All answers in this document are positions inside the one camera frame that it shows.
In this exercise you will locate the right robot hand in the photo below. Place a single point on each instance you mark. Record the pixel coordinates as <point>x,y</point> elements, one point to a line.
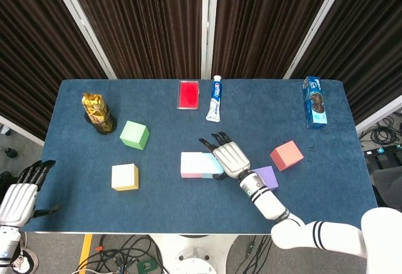
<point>230,157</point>

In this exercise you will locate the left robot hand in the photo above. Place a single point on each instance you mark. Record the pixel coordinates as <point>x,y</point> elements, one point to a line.
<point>15,203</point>

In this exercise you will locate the light blue cube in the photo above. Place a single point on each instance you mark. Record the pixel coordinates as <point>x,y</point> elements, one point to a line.
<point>208,164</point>

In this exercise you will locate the purple cube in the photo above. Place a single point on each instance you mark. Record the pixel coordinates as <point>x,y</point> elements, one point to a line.
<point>270,176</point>

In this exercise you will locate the red-orange cube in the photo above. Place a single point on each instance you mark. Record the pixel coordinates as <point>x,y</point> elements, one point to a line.
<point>287,156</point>

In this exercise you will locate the green cube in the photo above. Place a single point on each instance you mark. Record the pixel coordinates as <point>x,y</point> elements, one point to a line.
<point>133,134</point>

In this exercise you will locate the yellow cube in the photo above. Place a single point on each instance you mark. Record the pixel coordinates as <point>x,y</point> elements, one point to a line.
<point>124,176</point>

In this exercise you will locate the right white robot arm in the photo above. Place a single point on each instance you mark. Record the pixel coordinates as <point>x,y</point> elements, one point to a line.
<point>273,206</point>

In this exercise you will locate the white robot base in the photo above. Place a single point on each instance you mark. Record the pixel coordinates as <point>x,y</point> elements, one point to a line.
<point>194,255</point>

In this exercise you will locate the pink cube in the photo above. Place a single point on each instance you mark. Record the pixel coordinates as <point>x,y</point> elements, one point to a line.
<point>191,164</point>

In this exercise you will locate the black white sneaker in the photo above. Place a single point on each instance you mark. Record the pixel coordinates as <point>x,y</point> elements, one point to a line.
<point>25,261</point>

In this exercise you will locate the white blue toothpaste tube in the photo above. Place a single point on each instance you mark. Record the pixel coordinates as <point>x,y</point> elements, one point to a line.
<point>215,98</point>

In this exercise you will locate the blue table cloth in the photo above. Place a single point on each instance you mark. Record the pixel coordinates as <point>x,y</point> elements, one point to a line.
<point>188,211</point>

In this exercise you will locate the red flat plastic case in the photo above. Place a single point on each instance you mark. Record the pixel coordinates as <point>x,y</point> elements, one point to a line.
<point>189,95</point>

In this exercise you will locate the yellow floor tape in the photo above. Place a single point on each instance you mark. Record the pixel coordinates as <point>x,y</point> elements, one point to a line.
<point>85,249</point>

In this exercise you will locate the blue cookie box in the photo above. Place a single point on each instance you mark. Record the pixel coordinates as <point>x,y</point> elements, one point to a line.
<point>315,104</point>

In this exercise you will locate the black mesh pen holder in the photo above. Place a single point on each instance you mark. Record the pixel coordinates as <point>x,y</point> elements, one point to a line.
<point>106,126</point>

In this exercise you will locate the gold snack bag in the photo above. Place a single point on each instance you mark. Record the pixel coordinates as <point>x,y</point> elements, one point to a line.
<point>92,104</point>

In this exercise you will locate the green electronics box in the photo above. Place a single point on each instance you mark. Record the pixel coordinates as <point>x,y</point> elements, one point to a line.
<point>146,266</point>

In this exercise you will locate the dark brown pleated curtain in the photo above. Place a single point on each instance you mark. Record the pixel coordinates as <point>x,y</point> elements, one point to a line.
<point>267,19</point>
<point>370,35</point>
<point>31,51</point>
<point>141,19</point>

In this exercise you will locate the black box with green light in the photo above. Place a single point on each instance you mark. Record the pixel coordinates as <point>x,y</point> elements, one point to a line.
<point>383,156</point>

